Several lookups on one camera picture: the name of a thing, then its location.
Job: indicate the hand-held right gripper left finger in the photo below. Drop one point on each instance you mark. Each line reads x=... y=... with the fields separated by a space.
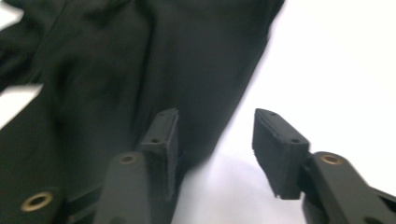
x=155 y=168

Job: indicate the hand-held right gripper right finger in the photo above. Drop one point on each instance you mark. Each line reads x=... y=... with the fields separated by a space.
x=280 y=161

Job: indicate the black shorts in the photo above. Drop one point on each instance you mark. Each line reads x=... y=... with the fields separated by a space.
x=124 y=62

